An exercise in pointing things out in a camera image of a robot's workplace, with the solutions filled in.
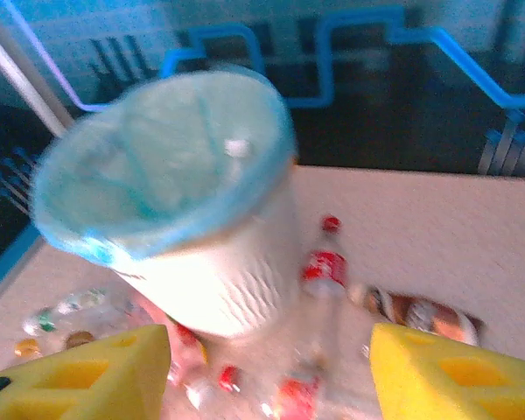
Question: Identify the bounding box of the orange drink bottle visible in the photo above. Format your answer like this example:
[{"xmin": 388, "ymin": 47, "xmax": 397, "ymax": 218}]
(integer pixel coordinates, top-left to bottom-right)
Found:
[{"xmin": 13, "ymin": 338, "xmax": 43, "ymax": 359}]

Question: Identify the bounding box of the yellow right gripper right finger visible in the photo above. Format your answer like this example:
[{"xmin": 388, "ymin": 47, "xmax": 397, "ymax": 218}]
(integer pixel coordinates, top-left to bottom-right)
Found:
[{"xmin": 369, "ymin": 322, "xmax": 525, "ymax": 420}]

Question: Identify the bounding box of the aluminium frame post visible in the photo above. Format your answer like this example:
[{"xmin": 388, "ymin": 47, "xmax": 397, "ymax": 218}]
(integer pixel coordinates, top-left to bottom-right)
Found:
[{"xmin": 0, "ymin": 19, "xmax": 74, "ymax": 137}]

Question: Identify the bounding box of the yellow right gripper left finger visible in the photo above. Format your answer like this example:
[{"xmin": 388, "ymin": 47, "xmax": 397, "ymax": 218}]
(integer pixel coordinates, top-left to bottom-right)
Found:
[{"xmin": 0, "ymin": 324, "xmax": 172, "ymax": 420}]

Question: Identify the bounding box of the brown label drink bottle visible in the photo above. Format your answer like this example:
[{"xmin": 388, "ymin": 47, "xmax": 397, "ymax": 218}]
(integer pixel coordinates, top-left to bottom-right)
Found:
[{"xmin": 349, "ymin": 282, "xmax": 486, "ymax": 349}]

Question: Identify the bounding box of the tall cola bottle red cap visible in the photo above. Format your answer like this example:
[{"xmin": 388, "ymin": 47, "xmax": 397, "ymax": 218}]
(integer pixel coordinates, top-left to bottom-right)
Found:
[{"xmin": 299, "ymin": 213, "xmax": 355, "ymax": 360}]

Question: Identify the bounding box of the pink drink bottle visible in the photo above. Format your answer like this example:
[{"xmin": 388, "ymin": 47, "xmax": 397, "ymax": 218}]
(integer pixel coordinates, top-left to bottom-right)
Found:
[{"xmin": 130, "ymin": 295, "xmax": 209, "ymax": 368}]

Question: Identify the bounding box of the white bin with blue liner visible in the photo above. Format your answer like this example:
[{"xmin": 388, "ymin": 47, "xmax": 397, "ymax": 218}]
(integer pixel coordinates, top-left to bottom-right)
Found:
[{"xmin": 29, "ymin": 65, "xmax": 298, "ymax": 268}]

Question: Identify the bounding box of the clear bottle green label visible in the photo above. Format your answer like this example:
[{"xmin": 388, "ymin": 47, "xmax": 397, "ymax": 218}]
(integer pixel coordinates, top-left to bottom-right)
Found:
[{"xmin": 21, "ymin": 287, "xmax": 115, "ymax": 338}]

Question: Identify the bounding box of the white plastic bin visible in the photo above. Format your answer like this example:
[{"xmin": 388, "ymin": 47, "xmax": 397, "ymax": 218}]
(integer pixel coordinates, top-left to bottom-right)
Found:
[{"xmin": 113, "ymin": 164, "xmax": 303, "ymax": 339}]

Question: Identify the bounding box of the small cola bottle red label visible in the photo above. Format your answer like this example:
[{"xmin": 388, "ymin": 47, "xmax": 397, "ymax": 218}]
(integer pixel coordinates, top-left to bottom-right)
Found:
[{"xmin": 216, "ymin": 363, "xmax": 244, "ymax": 394}]

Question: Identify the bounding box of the long clear bottle red label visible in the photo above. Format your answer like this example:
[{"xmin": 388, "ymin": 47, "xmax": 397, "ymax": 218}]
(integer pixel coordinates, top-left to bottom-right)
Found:
[{"xmin": 262, "ymin": 374, "xmax": 323, "ymax": 420}]

